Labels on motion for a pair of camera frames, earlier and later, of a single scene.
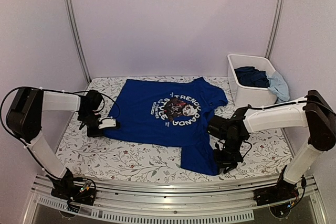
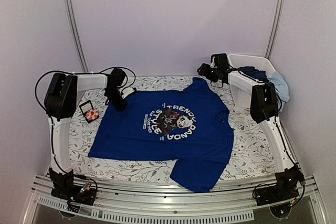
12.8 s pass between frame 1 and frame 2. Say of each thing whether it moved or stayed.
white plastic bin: stayed
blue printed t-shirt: moved
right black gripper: moved
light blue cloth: stayed
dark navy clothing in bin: stayed
